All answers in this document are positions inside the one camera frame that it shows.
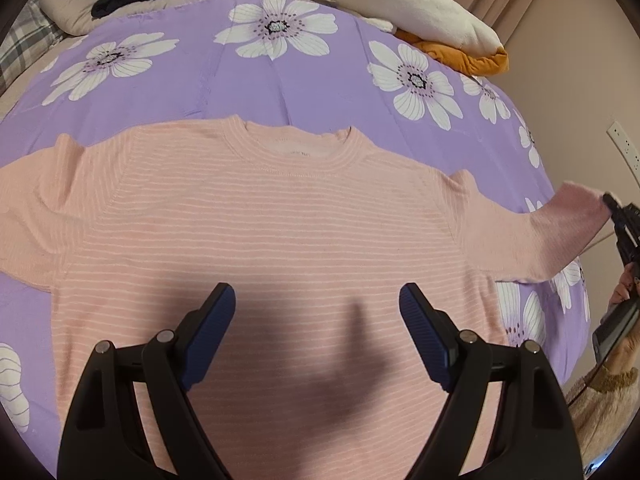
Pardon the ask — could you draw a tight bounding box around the pink striped knit sweater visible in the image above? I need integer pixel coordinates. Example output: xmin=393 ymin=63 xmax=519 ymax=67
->
xmin=1 ymin=117 xmax=608 ymax=479

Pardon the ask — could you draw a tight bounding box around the purple floral bed sheet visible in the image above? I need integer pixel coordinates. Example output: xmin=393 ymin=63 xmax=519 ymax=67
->
xmin=1 ymin=0 xmax=589 ymax=470

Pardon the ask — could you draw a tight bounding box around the white goose plush toy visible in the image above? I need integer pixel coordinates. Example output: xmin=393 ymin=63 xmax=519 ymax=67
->
xmin=314 ymin=0 xmax=509 ymax=76

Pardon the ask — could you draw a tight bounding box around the person right hand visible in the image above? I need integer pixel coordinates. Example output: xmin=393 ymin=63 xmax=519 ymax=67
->
xmin=608 ymin=263 xmax=639 ymax=308

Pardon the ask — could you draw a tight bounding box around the white wall socket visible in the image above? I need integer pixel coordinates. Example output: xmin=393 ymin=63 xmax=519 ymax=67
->
xmin=606 ymin=122 xmax=640 ymax=184

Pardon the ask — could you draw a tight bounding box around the plaid grey blanket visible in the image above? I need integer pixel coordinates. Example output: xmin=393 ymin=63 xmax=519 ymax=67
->
xmin=0 ymin=0 xmax=65 ymax=93

